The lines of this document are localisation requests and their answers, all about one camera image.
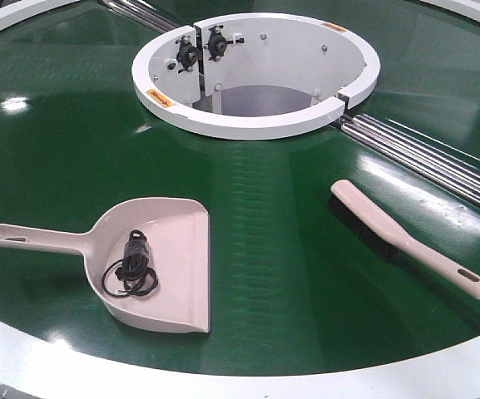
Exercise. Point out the right black bearing mount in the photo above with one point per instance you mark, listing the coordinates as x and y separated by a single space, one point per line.
217 43

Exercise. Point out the orange warning sticker front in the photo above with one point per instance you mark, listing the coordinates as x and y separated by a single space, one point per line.
159 98

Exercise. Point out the chrome rollers top seam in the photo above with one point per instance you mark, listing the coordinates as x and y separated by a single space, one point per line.
143 13

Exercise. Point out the orange warning sticker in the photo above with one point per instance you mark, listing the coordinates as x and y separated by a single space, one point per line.
335 27
159 98

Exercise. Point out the white central ring housing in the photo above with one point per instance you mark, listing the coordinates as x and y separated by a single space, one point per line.
291 76

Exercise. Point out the pink plastic dustpan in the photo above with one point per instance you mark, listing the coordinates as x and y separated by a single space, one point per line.
178 233

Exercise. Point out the pink hand brush black bristles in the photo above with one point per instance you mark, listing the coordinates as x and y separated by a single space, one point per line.
387 237

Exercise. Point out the orange warning sticker back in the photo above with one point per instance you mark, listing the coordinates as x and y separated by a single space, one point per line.
335 27

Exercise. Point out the left black bearing mount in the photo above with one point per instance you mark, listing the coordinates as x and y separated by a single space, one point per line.
187 55

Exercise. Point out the white outer conveyor rim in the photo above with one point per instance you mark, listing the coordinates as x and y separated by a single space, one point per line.
301 307

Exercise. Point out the black bearing mount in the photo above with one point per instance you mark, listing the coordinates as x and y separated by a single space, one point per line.
217 43
187 55

